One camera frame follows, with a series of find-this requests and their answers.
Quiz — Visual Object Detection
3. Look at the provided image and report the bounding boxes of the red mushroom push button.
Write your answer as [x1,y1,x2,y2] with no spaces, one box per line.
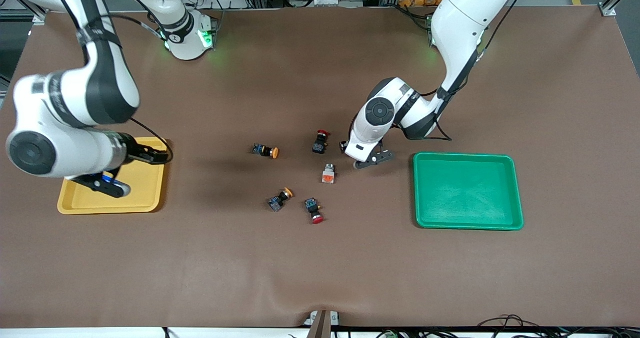
[304,197,325,225]
[311,129,331,154]

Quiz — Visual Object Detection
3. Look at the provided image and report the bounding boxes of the yellow plastic tray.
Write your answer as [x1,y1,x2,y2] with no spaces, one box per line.
[56,137,168,215]

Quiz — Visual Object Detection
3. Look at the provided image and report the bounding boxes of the brown table cover sheet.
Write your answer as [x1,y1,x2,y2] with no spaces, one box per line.
[0,6,640,329]

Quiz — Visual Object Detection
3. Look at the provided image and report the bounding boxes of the green plastic tray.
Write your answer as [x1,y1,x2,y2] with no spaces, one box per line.
[412,151,525,231]

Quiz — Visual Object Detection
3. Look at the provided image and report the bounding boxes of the grey table edge clamp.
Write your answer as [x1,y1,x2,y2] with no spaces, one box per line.
[304,310,341,338]

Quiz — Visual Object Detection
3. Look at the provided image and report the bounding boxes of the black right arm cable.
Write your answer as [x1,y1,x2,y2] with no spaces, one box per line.
[45,0,174,165]

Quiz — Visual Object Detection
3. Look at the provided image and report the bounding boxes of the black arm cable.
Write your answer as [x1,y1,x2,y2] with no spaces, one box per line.
[45,0,174,165]
[347,0,523,142]

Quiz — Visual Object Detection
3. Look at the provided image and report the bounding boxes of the yellow push button switch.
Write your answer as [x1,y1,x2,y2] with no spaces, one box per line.
[266,187,295,212]
[251,143,280,159]

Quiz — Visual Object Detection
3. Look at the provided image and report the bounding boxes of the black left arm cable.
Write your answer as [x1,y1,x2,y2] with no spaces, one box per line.
[347,0,523,142]

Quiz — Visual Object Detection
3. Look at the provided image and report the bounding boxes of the black cable bundle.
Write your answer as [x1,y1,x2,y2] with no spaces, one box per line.
[477,314,640,338]

